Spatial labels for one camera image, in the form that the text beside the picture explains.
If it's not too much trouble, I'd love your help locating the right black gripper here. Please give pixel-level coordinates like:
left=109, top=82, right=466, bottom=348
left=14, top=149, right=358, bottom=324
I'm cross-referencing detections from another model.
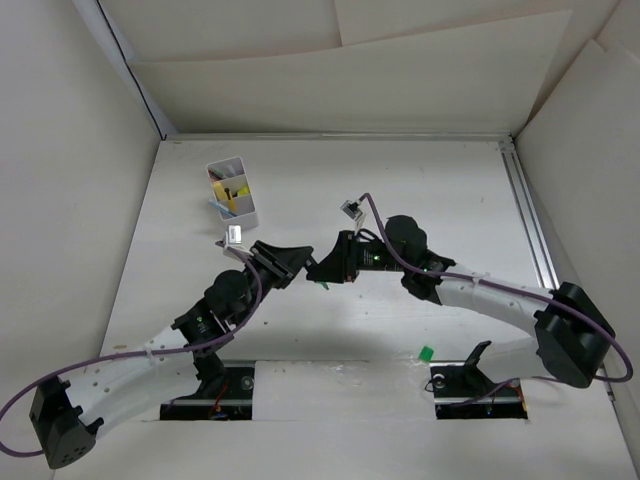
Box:
left=306, top=230, right=409, bottom=284

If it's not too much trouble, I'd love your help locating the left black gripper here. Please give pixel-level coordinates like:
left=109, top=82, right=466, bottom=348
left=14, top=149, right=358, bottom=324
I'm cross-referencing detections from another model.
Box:
left=233, top=241, right=311, bottom=327

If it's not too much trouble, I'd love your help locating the yellow black highlighter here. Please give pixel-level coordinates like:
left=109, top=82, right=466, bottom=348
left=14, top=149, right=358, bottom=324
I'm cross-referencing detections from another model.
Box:
left=236, top=185, right=250, bottom=196

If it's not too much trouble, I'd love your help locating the light blue pen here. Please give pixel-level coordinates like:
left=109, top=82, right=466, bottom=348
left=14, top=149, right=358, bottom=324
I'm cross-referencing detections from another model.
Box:
left=208, top=198, right=237, bottom=218

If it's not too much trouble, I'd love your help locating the pale yellow highlighter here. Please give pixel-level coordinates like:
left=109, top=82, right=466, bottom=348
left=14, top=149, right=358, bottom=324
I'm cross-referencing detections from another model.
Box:
left=212, top=182, right=228, bottom=201

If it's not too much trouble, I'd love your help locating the pink highlighter pen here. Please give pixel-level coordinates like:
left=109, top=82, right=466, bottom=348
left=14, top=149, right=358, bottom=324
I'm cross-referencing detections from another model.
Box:
left=207, top=168, right=226, bottom=181

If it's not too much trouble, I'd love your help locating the green highlighter cap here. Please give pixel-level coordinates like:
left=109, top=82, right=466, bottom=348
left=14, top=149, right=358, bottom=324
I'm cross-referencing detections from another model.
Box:
left=417, top=346, right=434, bottom=363

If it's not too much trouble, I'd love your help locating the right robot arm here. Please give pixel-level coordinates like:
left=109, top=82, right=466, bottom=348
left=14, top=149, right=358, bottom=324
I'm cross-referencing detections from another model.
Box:
left=307, top=215, right=615, bottom=394

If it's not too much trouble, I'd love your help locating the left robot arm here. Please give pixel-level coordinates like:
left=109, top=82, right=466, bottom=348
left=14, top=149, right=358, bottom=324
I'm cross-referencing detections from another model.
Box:
left=29, top=241, right=313, bottom=470

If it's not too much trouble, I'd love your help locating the white compartment organizer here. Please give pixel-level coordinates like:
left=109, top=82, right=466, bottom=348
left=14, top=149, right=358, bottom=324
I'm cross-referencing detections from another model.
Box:
left=206, top=156, right=259, bottom=230

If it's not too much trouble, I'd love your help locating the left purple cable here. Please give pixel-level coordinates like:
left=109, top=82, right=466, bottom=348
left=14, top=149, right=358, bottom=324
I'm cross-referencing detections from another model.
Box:
left=0, top=239, right=264, bottom=459

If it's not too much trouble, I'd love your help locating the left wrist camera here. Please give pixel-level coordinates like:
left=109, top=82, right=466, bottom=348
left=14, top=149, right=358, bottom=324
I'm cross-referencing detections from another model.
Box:
left=216, top=224, right=250, bottom=259

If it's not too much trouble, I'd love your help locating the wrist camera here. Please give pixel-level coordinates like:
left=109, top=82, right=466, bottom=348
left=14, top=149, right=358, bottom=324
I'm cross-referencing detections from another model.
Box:
left=216, top=224, right=250, bottom=259
left=340, top=200, right=366, bottom=233

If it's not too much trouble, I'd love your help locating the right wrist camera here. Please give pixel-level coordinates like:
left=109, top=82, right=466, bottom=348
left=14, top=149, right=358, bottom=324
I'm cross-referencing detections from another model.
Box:
left=340, top=200, right=366, bottom=233

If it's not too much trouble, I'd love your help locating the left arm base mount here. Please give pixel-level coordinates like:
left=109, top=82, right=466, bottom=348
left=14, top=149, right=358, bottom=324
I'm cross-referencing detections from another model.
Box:
left=159, top=361, right=256, bottom=422

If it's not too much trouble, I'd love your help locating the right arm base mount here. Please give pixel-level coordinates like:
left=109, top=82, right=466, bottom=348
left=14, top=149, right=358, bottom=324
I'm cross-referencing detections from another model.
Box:
left=424, top=341, right=528, bottom=420

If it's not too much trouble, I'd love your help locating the aluminium rail back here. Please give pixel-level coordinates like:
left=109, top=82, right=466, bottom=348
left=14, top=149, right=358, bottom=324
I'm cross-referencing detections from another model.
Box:
left=165, top=132, right=513, bottom=144

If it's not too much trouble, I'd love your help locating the aluminium rail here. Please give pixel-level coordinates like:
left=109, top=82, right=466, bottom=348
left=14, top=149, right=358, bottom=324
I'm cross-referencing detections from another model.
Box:
left=165, top=132, right=513, bottom=144
left=498, top=137, right=559, bottom=288

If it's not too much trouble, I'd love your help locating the aluminium rail right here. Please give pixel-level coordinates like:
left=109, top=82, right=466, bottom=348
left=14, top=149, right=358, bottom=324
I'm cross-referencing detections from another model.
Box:
left=498, top=137, right=559, bottom=288

